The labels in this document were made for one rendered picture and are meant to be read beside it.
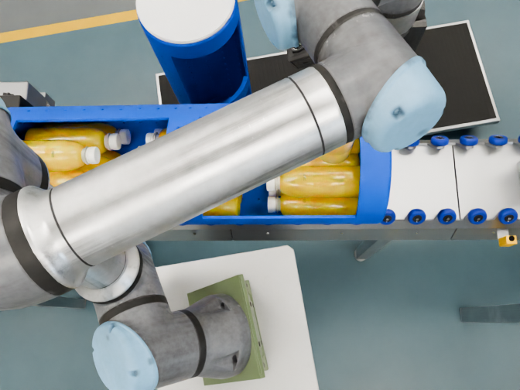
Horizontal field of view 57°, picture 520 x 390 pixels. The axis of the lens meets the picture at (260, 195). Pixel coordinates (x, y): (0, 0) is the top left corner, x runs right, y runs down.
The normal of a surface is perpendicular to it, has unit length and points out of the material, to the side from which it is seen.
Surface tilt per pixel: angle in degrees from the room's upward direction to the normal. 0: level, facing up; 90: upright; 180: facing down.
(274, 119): 3
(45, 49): 0
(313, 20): 47
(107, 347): 43
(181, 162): 3
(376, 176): 28
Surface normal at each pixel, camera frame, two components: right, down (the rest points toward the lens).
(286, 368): -0.05, -0.25
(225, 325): 0.34, -0.53
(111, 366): -0.66, 0.09
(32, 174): 0.99, -0.07
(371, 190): -0.04, 0.45
